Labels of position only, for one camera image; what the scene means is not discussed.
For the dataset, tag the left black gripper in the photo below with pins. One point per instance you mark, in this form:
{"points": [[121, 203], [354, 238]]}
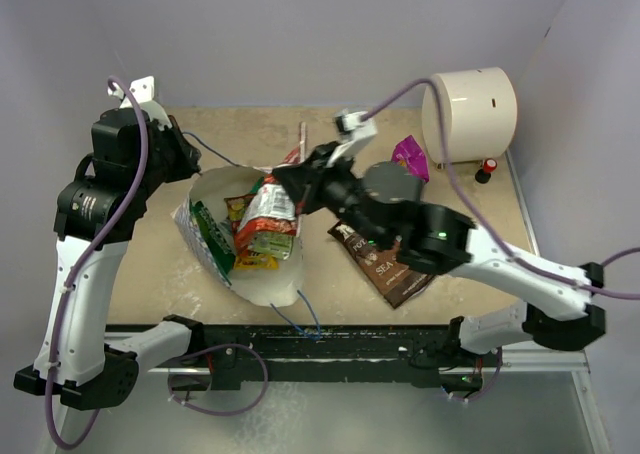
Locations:
{"points": [[188, 155]]}

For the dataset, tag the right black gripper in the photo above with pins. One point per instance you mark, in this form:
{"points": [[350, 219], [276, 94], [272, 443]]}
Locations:
{"points": [[307, 180]]}

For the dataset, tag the red Doritos bag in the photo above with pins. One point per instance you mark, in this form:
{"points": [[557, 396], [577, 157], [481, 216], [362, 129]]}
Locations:
{"points": [[270, 210]]}

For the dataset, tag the dark green snack bag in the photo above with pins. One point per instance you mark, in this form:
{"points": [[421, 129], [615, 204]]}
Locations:
{"points": [[212, 237]]}

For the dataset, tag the blue checkered paper bag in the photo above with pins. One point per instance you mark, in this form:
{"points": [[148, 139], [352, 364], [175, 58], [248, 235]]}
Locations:
{"points": [[262, 288]]}

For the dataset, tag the purple snack bag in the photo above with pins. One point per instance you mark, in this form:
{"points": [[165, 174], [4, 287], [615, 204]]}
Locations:
{"points": [[408, 154]]}

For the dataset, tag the brown chocolate snack bag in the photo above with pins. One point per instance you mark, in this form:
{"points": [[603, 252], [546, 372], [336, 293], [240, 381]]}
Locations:
{"points": [[394, 281]]}

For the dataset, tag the colourful candy bag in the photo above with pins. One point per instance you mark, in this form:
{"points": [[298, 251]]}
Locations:
{"points": [[236, 208]]}

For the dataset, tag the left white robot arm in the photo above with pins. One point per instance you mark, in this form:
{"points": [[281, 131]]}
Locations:
{"points": [[75, 362]]}

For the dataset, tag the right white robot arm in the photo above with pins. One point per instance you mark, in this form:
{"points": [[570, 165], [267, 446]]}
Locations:
{"points": [[384, 206]]}

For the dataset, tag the green snack pack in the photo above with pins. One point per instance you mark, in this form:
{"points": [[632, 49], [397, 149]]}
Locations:
{"points": [[275, 244]]}

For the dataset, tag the red black button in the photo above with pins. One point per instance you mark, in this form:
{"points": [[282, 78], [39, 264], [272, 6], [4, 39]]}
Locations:
{"points": [[484, 173]]}

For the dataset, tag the white cylindrical container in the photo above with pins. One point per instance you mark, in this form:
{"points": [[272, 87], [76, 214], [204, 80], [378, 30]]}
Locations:
{"points": [[480, 115]]}

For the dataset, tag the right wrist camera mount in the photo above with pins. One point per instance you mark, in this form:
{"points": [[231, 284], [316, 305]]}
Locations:
{"points": [[355, 131]]}

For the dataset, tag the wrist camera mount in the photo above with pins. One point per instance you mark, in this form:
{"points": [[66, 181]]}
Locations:
{"points": [[355, 131], [143, 90]]}

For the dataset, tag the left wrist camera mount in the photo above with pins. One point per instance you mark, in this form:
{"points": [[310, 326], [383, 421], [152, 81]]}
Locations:
{"points": [[143, 90]]}

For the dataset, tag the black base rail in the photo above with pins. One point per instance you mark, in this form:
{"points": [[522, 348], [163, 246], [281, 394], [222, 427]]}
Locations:
{"points": [[423, 356]]}

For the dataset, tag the aluminium frame rail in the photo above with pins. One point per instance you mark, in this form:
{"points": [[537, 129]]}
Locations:
{"points": [[544, 361]]}

